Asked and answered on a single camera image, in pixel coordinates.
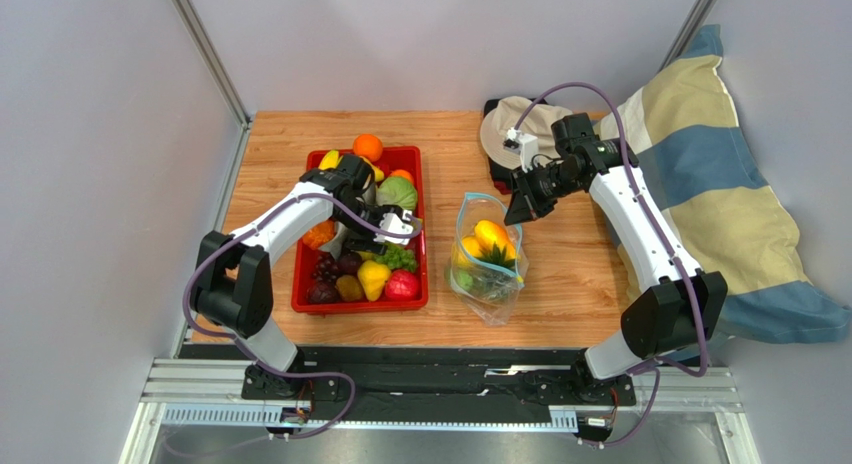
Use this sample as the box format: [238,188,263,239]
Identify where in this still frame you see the orange toy mango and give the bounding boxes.
[474,220,516,259]

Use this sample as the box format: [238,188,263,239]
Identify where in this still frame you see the green toy grapes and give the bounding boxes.
[374,243,419,273]

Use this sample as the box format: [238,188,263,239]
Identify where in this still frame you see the orange toy pineapple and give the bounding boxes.
[478,244,517,270]

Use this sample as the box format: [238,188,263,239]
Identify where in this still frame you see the clear zip top bag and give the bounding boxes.
[445,192,529,326]

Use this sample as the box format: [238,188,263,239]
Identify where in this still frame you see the green toy cucumber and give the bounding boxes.
[449,268,474,294]

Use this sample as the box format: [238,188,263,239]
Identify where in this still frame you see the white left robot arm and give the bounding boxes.
[181,154,421,379]

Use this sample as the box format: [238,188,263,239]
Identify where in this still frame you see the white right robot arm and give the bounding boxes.
[504,114,728,381]

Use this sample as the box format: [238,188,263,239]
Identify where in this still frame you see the black folded cloth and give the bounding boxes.
[483,97,548,193]

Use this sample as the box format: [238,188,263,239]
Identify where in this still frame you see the yellow toy bell pepper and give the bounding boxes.
[357,260,392,302]

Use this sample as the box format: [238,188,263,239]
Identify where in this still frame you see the orange toy pumpkin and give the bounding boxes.
[301,220,337,250]

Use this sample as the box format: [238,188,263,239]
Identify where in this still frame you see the dark purple toy grapes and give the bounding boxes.
[311,251,363,284]

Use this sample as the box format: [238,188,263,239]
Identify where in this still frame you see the brown toy kiwi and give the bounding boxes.
[335,275,366,303]

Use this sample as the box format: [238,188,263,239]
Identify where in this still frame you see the green toy cabbage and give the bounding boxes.
[376,176,419,211]

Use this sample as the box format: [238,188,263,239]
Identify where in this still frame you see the red toy strawberry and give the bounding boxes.
[384,269,421,301]

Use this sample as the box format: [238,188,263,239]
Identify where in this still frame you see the dark red toy plum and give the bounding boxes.
[305,281,341,305]

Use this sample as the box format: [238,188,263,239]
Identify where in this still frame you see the beige bucket hat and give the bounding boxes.
[479,95,575,170]

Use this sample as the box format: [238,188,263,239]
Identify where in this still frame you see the yellow toy banana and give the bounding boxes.
[318,150,341,170]

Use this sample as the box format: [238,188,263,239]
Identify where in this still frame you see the orange toy orange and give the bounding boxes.
[352,134,384,162]

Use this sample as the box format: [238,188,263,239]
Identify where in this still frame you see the red plastic tray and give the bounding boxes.
[291,146,429,315]

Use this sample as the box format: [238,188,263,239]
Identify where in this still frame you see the striped pillow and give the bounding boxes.
[595,25,851,344]

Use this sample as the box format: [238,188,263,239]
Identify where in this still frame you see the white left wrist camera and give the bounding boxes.
[374,210,422,246]

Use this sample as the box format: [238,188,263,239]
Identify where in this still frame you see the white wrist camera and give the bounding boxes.
[503,127,539,172]
[374,210,422,246]

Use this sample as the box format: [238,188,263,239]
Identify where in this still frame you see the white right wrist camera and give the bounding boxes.
[503,127,539,172]

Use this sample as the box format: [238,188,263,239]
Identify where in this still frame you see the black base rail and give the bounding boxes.
[241,346,637,424]

